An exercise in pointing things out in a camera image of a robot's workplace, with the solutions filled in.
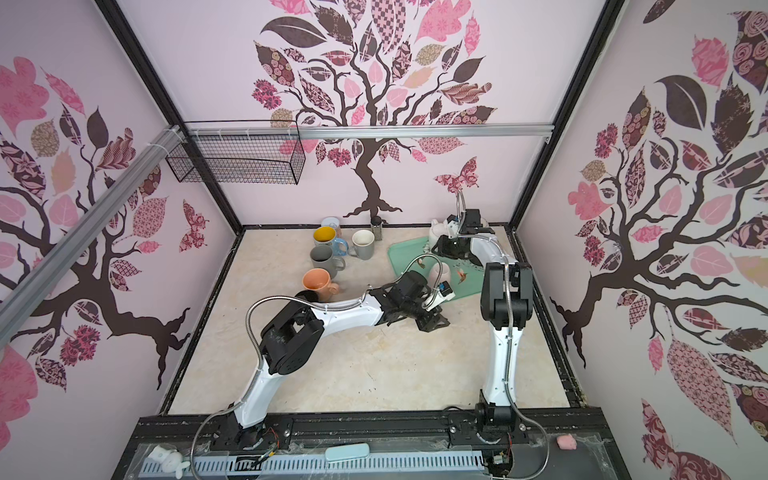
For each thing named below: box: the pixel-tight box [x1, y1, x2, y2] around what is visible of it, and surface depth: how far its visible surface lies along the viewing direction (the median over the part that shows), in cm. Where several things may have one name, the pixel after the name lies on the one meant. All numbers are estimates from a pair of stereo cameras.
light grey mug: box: [348, 229, 375, 261], surface depth 108 cm
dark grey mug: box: [310, 245, 346, 279], surface depth 100 cm
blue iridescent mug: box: [332, 238, 349, 256], surface depth 107 cm
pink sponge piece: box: [556, 434, 577, 450], surface depth 72 cm
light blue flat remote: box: [325, 443, 370, 461], surface depth 70 cm
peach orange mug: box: [302, 267, 340, 302], surface depth 97 cm
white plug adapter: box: [148, 443, 191, 479], surface depth 69 cm
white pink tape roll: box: [321, 216, 340, 230], surface depth 116 cm
